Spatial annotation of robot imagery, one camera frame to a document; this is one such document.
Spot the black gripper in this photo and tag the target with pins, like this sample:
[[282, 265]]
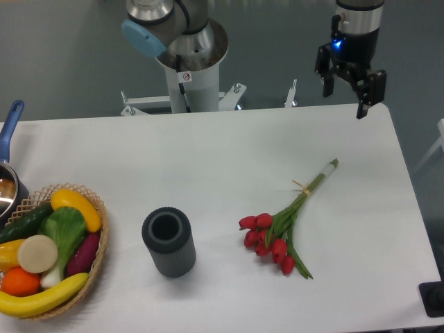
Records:
[[354, 36]]

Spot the red tulip bouquet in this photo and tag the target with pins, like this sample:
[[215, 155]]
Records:
[[273, 234]]

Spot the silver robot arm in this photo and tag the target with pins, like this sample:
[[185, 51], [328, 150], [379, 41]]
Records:
[[169, 19]]

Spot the black device at table edge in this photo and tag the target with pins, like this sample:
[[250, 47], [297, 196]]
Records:
[[432, 298]]

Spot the dark grey ribbed vase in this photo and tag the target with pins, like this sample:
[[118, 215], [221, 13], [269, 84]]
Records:
[[167, 235]]

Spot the green bok choy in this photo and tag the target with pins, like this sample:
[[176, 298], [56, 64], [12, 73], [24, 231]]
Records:
[[66, 227]]

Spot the purple sweet potato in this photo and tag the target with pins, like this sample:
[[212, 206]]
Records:
[[83, 258]]

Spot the woven wicker basket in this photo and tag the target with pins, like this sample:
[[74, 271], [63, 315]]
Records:
[[43, 196]]

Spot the dark green cucumber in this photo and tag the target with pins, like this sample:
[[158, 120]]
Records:
[[26, 225]]

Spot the beige round disc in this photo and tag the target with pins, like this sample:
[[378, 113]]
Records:
[[37, 254]]

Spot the yellow bell pepper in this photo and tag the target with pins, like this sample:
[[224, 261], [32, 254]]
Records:
[[9, 255]]

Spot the orange fruit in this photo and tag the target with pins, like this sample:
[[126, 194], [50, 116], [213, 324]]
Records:
[[20, 283]]

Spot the yellow banana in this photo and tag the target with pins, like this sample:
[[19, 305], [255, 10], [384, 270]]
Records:
[[39, 303]]

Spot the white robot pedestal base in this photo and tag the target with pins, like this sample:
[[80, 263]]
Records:
[[191, 65]]

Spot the blue handled saucepan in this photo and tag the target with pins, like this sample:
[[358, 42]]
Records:
[[13, 191]]

